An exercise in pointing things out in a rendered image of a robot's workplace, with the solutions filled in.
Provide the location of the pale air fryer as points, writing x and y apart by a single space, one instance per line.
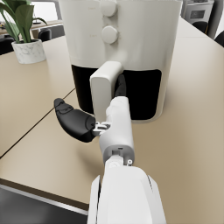
122 43

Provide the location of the black chair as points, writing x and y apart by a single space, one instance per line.
200 25
220 38
5 44
44 34

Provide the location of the potted plant in marble pot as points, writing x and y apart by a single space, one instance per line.
24 38

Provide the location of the grey cabinet appliance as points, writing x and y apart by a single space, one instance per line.
198 11

